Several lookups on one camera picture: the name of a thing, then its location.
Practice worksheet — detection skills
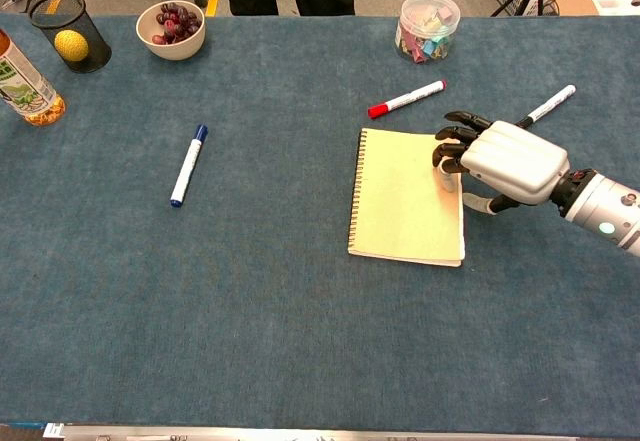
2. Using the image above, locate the yellow spiral notebook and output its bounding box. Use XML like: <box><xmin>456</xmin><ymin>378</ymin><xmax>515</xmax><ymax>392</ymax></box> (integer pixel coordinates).
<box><xmin>347</xmin><ymin>127</ymin><xmax>466</xmax><ymax>268</ymax></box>

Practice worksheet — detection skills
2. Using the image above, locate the red capped whiteboard marker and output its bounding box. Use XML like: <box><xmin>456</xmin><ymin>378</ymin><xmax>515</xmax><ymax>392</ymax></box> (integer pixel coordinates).
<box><xmin>367</xmin><ymin>79</ymin><xmax>448</xmax><ymax>119</ymax></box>

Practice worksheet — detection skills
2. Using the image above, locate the black mesh pen holder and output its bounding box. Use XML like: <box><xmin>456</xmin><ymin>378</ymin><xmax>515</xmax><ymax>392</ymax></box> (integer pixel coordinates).
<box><xmin>28</xmin><ymin>0</ymin><xmax>113</xmax><ymax>74</ymax></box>

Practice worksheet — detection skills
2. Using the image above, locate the blue capped whiteboard marker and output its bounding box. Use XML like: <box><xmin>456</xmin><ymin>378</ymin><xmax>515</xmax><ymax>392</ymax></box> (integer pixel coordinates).
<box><xmin>169</xmin><ymin>123</ymin><xmax>209</xmax><ymax>209</ymax></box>

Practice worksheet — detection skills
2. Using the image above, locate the beige bowl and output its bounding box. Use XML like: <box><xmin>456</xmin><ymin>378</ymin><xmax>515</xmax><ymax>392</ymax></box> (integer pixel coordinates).
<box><xmin>135</xmin><ymin>0</ymin><xmax>207</xmax><ymax>62</ymax></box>

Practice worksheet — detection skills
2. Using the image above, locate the tea bottle with green label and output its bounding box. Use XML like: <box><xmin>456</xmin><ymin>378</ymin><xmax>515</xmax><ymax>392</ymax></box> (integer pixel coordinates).
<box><xmin>0</xmin><ymin>28</ymin><xmax>67</xmax><ymax>128</ymax></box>

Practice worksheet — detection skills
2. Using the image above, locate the black capped whiteboard marker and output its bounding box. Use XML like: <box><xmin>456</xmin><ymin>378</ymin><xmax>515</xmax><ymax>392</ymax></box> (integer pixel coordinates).
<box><xmin>516</xmin><ymin>84</ymin><xmax>577</xmax><ymax>130</ymax></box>

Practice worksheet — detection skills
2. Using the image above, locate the bunch of red grapes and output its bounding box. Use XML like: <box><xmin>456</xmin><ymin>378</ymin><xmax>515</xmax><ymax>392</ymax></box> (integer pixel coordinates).
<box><xmin>151</xmin><ymin>2</ymin><xmax>203</xmax><ymax>46</ymax></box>

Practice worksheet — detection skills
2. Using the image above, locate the yellow ball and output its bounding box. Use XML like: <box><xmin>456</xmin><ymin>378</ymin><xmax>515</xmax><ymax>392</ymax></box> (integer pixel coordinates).
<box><xmin>53</xmin><ymin>29</ymin><xmax>90</xmax><ymax>63</ymax></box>

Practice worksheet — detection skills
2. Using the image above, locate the clear jar of coloured clips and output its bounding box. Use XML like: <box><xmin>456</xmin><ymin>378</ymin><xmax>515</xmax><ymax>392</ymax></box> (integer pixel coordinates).
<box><xmin>395</xmin><ymin>0</ymin><xmax>461</xmax><ymax>65</ymax></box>

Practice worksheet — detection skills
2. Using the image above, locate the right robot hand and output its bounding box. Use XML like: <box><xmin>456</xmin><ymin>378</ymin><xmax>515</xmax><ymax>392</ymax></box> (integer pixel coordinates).
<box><xmin>431</xmin><ymin>110</ymin><xmax>571</xmax><ymax>216</ymax></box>

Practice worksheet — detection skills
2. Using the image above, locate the blue felt table cloth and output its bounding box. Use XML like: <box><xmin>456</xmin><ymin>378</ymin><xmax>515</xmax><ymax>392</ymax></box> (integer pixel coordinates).
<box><xmin>0</xmin><ymin>10</ymin><xmax>640</xmax><ymax>437</ymax></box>

